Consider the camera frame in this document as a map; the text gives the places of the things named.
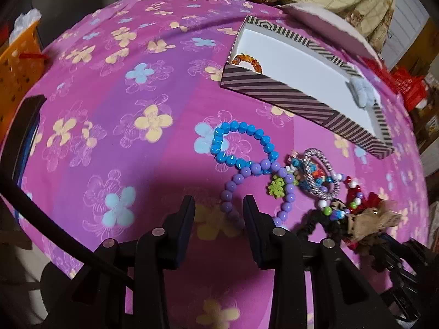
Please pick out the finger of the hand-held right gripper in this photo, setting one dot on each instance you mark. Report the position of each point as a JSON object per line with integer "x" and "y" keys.
{"x": 389, "y": 253}

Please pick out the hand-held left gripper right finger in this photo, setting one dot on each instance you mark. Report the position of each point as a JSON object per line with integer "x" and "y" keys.
{"x": 252, "y": 228}

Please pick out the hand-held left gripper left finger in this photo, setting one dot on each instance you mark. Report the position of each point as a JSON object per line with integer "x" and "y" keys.
{"x": 187, "y": 226}

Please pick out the brown bow hair clip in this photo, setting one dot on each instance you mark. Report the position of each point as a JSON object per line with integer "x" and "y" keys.
{"x": 368, "y": 222}

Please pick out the green flower hair clip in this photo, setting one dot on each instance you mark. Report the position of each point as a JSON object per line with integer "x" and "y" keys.
{"x": 276, "y": 185}

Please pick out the red bow hair clip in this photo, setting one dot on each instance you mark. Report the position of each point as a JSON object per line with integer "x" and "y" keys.
{"x": 372, "y": 200}

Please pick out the black scrunchie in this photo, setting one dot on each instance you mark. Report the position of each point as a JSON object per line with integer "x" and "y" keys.
{"x": 317, "y": 217}

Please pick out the silver rhinestone bangle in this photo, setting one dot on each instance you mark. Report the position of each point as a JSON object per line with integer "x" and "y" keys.
{"x": 328, "y": 164}

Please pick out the striped cardboard box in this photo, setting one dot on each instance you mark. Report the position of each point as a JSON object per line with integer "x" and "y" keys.
{"x": 274, "y": 90}

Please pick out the pink floral blanket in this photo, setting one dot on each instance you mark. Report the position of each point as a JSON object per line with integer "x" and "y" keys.
{"x": 120, "y": 109}

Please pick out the white fluffy pompom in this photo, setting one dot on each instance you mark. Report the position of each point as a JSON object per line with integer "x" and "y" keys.
{"x": 362, "y": 90}

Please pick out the red package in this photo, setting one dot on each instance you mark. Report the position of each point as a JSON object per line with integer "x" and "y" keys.
{"x": 410, "y": 87}

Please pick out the red cloth item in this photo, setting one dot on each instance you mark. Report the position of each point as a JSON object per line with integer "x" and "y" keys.
{"x": 377, "y": 70}

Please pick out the black flat object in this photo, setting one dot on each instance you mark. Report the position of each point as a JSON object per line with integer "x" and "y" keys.
{"x": 27, "y": 126}

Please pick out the orange plastic basket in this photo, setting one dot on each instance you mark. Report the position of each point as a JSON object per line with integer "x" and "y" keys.
{"x": 17, "y": 72}

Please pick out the white plastic bag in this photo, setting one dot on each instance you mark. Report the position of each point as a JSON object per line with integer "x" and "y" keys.
{"x": 25, "y": 24}

